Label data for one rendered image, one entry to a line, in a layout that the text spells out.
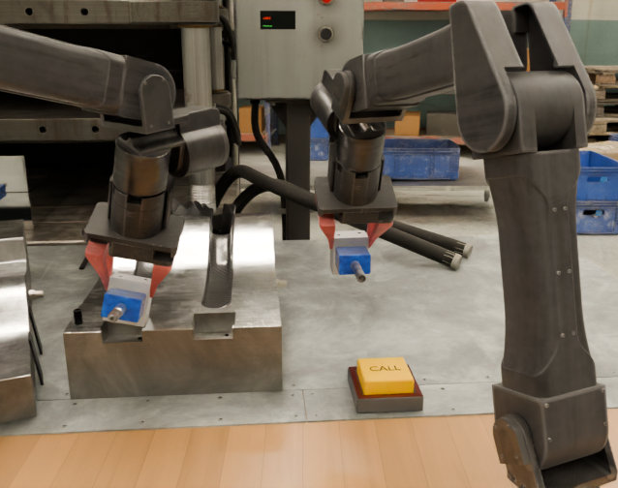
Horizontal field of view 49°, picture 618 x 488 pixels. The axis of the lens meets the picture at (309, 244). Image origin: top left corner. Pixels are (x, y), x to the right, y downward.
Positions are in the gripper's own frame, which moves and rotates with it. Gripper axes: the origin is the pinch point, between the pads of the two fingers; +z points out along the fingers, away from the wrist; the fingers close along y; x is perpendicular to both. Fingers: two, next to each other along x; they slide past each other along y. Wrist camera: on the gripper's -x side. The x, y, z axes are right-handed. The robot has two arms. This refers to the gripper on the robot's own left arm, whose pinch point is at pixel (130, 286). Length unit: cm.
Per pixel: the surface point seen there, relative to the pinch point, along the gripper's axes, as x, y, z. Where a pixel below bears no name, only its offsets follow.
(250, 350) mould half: 3.7, -15.6, 3.9
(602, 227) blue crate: -288, -238, 134
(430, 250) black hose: -41, -49, 13
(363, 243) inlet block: -12.8, -29.0, -3.7
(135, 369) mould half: 5.4, -2.3, 8.4
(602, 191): -294, -230, 113
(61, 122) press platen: -75, 30, 20
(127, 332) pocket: 0.4, -0.2, 7.4
